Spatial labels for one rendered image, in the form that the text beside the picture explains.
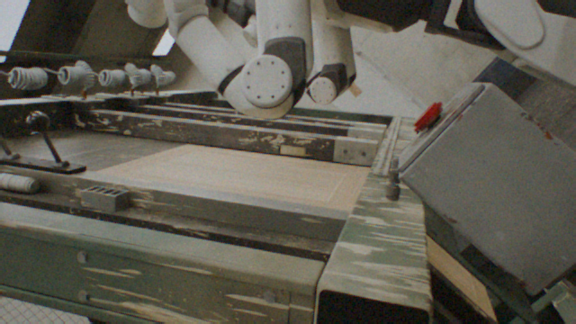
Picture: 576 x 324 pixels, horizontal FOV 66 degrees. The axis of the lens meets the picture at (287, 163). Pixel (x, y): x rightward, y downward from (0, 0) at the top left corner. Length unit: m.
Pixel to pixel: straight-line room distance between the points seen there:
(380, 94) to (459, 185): 4.57
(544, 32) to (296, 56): 0.45
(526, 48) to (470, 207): 0.51
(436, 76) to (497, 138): 5.91
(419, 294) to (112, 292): 0.37
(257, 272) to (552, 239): 0.29
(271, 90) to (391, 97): 4.36
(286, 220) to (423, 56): 5.68
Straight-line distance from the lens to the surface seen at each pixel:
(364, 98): 5.02
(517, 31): 0.90
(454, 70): 6.33
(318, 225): 0.73
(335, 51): 1.21
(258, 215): 0.75
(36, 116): 0.90
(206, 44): 0.72
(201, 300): 0.54
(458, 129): 0.43
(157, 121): 1.55
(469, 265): 0.76
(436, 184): 0.44
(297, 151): 1.38
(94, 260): 0.60
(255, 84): 0.65
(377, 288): 0.49
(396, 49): 6.35
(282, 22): 0.70
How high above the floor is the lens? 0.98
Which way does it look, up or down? 5 degrees up
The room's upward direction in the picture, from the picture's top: 48 degrees counter-clockwise
